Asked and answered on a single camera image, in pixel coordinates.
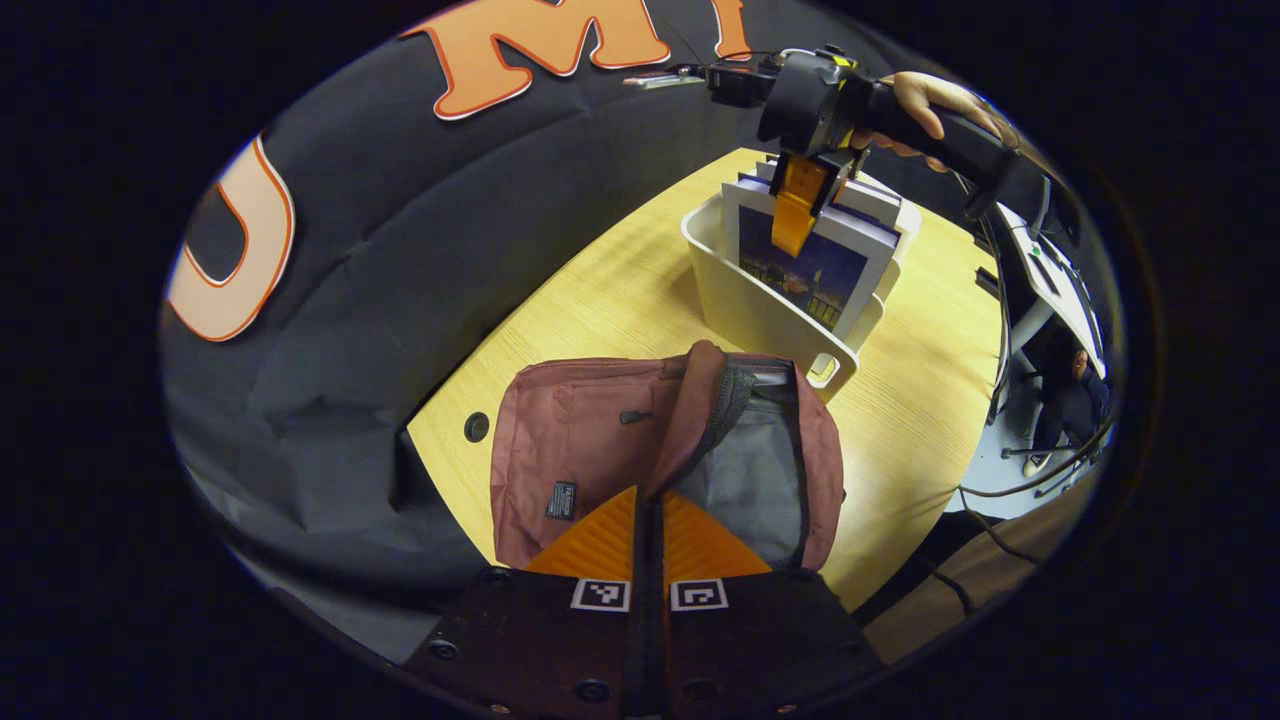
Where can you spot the white plastic bookshelf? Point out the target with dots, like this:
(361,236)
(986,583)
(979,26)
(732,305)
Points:
(750,310)

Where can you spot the white office desk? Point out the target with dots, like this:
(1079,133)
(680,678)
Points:
(1050,280)

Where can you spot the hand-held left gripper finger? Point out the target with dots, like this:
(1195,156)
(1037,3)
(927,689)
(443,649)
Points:
(640,660)
(660,660)

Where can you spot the maroon schoolbag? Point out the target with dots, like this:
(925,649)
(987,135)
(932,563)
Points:
(580,430)

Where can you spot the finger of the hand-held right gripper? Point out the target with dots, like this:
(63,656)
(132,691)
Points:
(800,200)

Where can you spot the grey cover book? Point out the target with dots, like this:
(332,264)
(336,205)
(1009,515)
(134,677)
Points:
(870,200)

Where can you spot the blue cover book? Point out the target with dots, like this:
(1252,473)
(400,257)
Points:
(830,275)

